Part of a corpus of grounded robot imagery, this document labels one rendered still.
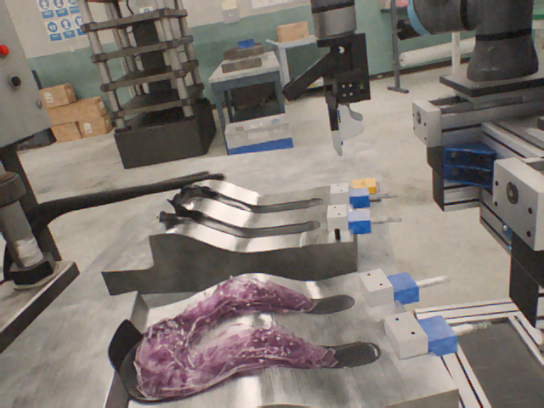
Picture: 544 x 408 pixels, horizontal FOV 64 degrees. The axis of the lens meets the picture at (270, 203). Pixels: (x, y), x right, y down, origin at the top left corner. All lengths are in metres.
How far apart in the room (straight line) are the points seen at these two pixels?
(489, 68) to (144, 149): 4.12
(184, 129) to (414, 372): 4.34
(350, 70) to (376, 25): 6.60
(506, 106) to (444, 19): 0.25
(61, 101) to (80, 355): 6.98
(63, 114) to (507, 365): 6.97
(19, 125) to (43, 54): 6.60
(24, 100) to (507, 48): 1.23
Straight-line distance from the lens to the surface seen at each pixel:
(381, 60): 7.48
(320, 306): 0.68
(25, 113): 1.40
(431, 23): 1.20
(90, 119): 7.44
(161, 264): 0.86
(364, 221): 0.79
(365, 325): 0.63
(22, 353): 0.92
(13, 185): 1.10
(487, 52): 1.15
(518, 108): 1.18
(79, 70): 7.77
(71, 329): 0.70
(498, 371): 1.51
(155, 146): 4.86
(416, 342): 0.58
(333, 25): 0.79
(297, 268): 0.79
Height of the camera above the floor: 1.26
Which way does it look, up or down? 23 degrees down
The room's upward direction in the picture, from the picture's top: 11 degrees counter-clockwise
